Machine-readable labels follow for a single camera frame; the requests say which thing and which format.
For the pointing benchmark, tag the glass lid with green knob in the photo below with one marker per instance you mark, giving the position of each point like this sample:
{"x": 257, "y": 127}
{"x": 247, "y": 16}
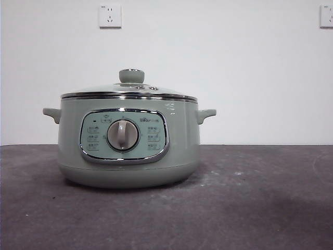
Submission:
{"x": 131, "y": 76}

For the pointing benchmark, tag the pale green electric cooking pot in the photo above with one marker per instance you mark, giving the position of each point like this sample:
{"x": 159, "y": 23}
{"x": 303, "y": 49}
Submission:
{"x": 130, "y": 174}

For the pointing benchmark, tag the white wall socket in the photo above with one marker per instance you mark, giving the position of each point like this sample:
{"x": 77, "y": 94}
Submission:
{"x": 327, "y": 17}
{"x": 109, "y": 17}

